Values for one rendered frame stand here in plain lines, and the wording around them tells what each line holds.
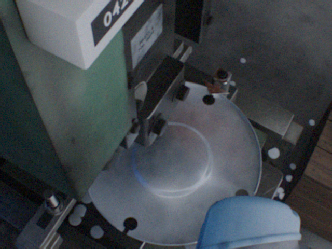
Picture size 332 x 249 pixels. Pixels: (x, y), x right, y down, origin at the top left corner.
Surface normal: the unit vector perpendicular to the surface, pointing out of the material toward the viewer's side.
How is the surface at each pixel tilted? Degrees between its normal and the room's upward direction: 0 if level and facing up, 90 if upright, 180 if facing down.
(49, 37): 90
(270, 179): 0
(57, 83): 90
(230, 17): 0
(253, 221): 5
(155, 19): 90
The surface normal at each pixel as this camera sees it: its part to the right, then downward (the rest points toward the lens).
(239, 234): -0.29, -0.55
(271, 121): 0.01, -0.47
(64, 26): -0.51, 0.76
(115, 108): 0.87, 0.44
